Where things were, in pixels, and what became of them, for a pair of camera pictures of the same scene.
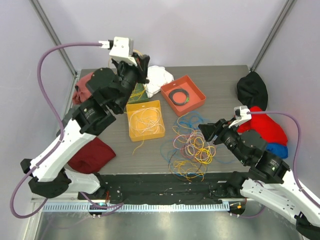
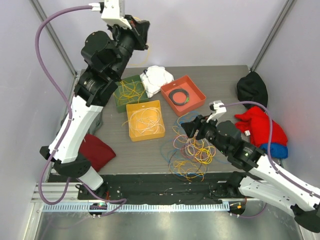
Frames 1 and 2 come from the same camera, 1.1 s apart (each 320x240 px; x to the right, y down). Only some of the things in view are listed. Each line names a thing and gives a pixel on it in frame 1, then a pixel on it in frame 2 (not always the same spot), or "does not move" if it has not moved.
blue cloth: [281, 151] does not move
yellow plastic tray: [145, 120] does not move
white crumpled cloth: [157, 76] does not move
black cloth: [252, 90] does not move
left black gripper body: [141, 75] -> [139, 43]
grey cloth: [68, 116] -> [96, 124]
